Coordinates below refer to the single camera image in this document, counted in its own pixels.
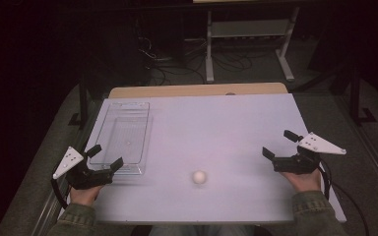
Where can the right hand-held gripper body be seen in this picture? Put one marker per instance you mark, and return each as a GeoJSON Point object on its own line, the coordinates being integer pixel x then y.
{"type": "Point", "coordinates": [297, 164]}

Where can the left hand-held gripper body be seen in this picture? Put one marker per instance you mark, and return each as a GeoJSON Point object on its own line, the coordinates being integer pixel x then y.
{"type": "Point", "coordinates": [88, 178]}

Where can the clear plastic container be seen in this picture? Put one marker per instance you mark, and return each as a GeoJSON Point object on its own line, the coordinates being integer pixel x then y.
{"type": "Point", "coordinates": [124, 131]}

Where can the white ball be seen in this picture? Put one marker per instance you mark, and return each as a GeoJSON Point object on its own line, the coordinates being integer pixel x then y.
{"type": "Point", "coordinates": [199, 177]}

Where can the person's left hand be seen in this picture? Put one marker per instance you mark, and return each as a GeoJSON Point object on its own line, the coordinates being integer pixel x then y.
{"type": "Point", "coordinates": [85, 196]}

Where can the person's right hand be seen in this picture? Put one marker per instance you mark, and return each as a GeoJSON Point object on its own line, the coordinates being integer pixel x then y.
{"type": "Point", "coordinates": [304, 182]}

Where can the black metal stand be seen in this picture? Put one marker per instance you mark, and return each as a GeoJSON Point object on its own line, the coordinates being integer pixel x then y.
{"type": "Point", "coordinates": [355, 98]}
{"type": "Point", "coordinates": [82, 105]}

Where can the white metal stand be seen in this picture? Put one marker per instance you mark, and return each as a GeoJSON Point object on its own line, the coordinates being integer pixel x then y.
{"type": "Point", "coordinates": [209, 65]}

